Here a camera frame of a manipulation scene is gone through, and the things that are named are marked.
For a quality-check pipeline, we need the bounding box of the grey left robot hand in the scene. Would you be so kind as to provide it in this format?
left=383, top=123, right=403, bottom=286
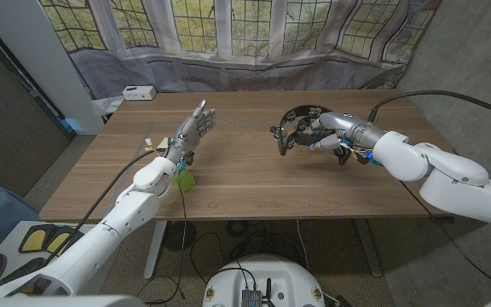
left=167, top=100, right=218, bottom=165

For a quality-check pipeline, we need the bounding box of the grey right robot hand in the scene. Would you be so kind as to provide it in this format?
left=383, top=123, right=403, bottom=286
left=308, top=111, right=361, bottom=152

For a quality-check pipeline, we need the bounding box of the black half-moon tambourine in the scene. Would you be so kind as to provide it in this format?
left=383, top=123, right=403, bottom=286
left=269, top=104, right=336, bottom=157

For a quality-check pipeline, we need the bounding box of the white power strip box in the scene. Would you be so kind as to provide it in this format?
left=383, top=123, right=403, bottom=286
left=122, top=85, right=158, bottom=101

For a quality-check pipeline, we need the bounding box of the printed window backdrop cloth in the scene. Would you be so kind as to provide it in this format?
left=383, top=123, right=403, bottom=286
left=38, top=0, right=443, bottom=117

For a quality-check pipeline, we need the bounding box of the round black floor fan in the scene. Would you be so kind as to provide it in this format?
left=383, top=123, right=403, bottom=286
left=163, top=220, right=198, bottom=252

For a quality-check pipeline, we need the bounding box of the white table leg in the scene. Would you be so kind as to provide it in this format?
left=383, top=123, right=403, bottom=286
left=142, top=220, right=170, bottom=281

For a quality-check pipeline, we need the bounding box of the white robot torso base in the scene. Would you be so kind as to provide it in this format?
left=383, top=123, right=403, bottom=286
left=202, top=254, right=326, bottom=307

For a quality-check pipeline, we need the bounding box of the yellow black foot pedal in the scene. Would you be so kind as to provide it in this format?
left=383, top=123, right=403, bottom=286
left=18, top=224, right=57, bottom=254
left=45, top=229, right=85, bottom=257

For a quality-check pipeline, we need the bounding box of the white pillar panel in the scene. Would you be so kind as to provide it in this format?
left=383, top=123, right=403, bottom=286
left=0, top=0, right=105, bottom=136

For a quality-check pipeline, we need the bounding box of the small grey electronics box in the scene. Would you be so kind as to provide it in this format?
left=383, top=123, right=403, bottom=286
left=240, top=288, right=263, bottom=307

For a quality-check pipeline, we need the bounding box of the blue grey fabric seat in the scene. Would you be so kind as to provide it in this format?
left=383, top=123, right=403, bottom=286
left=0, top=183, right=42, bottom=257

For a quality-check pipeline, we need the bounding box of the white low platform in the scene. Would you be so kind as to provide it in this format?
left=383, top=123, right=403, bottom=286
left=0, top=220, right=121, bottom=295

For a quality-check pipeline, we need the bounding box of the thin black wire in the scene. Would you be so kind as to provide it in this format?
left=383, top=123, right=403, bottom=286
left=134, top=170, right=189, bottom=306
left=398, top=181, right=491, bottom=295

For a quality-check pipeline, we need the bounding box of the black floor cable bundle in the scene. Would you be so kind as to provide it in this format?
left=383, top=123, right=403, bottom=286
left=189, top=219, right=310, bottom=282

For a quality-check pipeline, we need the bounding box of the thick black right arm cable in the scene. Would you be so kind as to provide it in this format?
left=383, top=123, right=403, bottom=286
left=367, top=90, right=491, bottom=125

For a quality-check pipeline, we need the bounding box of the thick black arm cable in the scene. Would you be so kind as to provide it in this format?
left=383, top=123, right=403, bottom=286
left=40, top=148, right=168, bottom=266
left=367, top=90, right=491, bottom=125

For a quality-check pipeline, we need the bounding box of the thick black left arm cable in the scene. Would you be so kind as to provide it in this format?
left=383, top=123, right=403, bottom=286
left=40, top=148, right=168, bottom=266

